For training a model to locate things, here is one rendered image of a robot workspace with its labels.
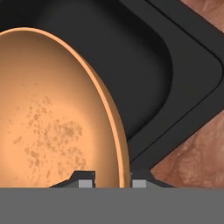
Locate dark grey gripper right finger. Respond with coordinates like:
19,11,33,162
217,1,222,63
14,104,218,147
129,169,175,189

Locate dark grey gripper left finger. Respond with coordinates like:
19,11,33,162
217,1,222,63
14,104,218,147
48,170,96,189

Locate orange bowl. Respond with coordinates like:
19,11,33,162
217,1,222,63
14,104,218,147
0,26,131,189

